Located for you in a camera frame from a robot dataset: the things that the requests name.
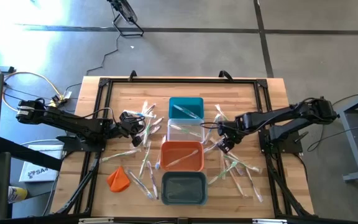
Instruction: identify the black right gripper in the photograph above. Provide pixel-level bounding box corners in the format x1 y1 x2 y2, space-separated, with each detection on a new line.
218 119 246 154

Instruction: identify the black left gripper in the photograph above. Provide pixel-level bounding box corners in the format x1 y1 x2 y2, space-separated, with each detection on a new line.
110 111 144 148

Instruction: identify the green toothbrush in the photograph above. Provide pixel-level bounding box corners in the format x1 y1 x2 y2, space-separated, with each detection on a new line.
208 161 239 185
142 119 153 147
139 141 152 179
137 100 149 135
221 152 263 174
214 104 229 121
169 124 203 138
99 148 142 164

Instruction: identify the bright blue plastic bin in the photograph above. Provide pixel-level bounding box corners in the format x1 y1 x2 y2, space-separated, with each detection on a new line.
168 96 204 120

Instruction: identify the clear translucent plastic bin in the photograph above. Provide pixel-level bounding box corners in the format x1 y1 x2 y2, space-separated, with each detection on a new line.
167 118 205 143

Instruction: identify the orange plastic bin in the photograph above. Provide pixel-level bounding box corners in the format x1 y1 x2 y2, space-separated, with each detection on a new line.
160 141 205 172

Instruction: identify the orange folded cloth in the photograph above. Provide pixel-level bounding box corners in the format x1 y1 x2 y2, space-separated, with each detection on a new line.
106 166 131 193

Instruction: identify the dark slate plastic bin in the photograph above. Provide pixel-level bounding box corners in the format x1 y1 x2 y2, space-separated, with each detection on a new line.
160 170 208 206

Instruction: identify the yellow power plug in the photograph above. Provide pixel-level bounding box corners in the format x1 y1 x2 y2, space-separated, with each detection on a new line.
48 95 68 110

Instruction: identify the white printed box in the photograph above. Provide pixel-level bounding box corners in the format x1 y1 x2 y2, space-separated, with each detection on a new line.
19 144 65 183

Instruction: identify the black floor fan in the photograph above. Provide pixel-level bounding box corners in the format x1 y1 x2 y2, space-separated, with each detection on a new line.
106 0 145 37

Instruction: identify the yellow white can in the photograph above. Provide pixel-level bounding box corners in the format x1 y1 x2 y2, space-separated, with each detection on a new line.
7 185 29 203

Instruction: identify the black aluminium table frame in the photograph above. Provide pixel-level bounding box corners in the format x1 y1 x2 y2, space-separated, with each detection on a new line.
54 77 315 218

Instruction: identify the black fan cable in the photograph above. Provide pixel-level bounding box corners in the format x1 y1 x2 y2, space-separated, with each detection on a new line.
85 32 120 77

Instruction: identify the white metal bracket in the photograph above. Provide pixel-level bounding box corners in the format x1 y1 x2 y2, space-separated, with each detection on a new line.
252 218 288 224
78 217 114 224

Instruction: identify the yellow extension cable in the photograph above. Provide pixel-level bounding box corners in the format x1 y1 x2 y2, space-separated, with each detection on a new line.
0 51 63 115

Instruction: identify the black floor cable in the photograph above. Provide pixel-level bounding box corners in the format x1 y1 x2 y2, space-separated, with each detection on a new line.
306 123 358 153

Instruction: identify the grey metal table frame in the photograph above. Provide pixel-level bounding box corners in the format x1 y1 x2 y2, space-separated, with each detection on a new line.
323 86 358 184

